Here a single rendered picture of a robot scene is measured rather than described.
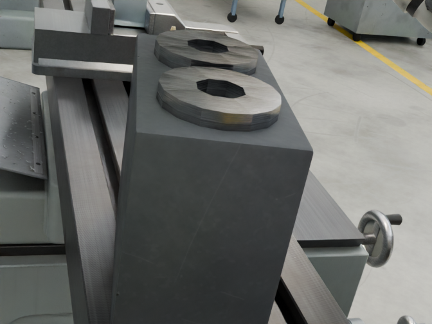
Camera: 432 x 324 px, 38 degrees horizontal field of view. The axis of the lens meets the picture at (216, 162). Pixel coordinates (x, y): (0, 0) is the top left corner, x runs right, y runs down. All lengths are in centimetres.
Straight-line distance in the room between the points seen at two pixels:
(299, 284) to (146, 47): 26
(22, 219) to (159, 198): 51
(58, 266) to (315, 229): 43
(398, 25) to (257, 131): 518
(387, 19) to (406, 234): 310
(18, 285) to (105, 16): 42
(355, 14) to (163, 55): 491
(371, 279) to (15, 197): 163
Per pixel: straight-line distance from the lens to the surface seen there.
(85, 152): 77
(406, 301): 228
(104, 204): 67
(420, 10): 85
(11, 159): 88
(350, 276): 113
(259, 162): 41
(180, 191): 42
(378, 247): 131
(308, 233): 108
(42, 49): 100
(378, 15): 545
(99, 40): 99
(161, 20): 100
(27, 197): 90
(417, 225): 276
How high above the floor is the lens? 127
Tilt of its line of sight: 27 degrees down
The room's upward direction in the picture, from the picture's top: 11 degrees clockwise
